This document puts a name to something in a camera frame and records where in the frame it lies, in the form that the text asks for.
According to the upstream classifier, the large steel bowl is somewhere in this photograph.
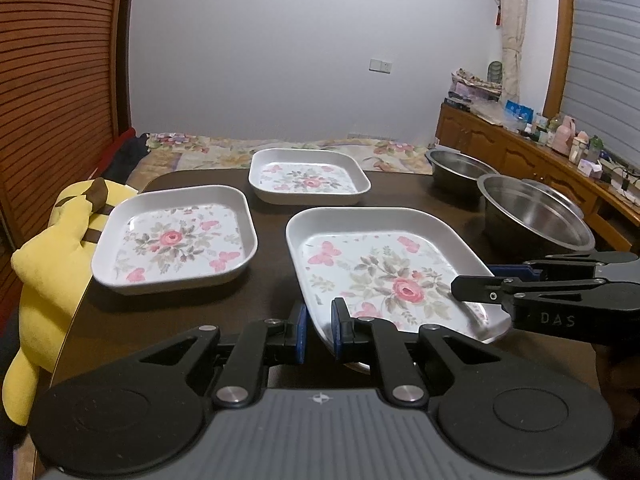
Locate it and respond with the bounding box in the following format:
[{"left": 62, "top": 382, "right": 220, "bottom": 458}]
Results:
[{"left": 477, "top": 174, "right": 596, "bottom": 260}]

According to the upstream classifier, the floral square plate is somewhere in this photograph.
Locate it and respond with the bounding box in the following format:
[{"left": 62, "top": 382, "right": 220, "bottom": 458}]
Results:
[
  {"left": 285, "top": 207, "right": 511, "bottom": 346},
  {"left": 91, "top": 184, "right": 258, "bottom": 296},
  {"left": 248, "top": 148, "right": 371, "bottom": 207}
]

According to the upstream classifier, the small steel bowl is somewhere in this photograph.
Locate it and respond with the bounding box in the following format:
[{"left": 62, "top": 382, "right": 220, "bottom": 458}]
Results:
[{"left": 425, "top": 148, "right": 498, "bottom": 195}]

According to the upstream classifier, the white tissue box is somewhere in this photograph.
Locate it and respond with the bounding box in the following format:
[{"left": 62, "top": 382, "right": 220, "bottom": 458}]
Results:
[{"left": 577, "top": 158, "right": 603, "bottom": 180}]

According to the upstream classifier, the green cap bottle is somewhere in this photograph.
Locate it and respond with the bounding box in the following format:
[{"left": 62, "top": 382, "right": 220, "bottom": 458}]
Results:
[{"left": 587, "top": 136, "right": 603, "bottom": 162}]

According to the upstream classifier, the pink thermos bottle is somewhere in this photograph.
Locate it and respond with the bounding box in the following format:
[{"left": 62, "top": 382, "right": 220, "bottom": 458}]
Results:
[{"left": 551, "top": 116, "right": 576, "bottom": 156}]

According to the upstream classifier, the wooden sideboard cabinet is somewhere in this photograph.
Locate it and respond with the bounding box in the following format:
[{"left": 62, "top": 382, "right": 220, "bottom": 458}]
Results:
[{"left": 436, "top": 103, "right": 639, "bottom": 252}]

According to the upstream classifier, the yellow plush toy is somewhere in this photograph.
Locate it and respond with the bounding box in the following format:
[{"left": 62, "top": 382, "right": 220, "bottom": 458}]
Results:
[{"left": 2, "top": 178, "right": 137, "bottom": 426}]

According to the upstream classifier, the blue white box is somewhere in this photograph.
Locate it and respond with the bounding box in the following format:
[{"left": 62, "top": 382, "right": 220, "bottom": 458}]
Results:
[{"left": 504, "top": 100, "right": 534, "bottom": 124}]

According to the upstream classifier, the grey window blind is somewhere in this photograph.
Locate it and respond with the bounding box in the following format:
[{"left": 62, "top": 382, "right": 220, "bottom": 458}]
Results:
[{"left": 561, "top": 0, "right": 639, "bottom": 166}]

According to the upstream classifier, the stack of folded fabrics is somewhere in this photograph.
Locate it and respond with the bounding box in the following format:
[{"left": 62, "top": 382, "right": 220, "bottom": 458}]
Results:
[{"left": 449, "top": 68, "right": 502, "bottom": 102}]

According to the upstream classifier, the floral bed quilt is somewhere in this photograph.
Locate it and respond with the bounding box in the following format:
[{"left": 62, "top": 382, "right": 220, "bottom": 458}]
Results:
[{"left": 124, "top": 131, "right": 434, "bottom": 192}]

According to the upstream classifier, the beige curtain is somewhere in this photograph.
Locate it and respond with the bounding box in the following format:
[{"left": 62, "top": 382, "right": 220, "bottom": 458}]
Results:
[{"left": 500, "top": 0, "right": 528, "bottom": 102}]

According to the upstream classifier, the wooden louvered wardrobe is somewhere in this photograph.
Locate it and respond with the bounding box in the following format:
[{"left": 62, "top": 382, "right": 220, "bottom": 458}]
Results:
[{"left": 1, "top": 0, "right": 131, "bottom": 321}]

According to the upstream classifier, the white wall switch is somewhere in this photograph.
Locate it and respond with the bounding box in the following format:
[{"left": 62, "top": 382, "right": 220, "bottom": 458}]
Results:
[{"left": 369, "top": 58, "right": 393, "bottom": 75}]

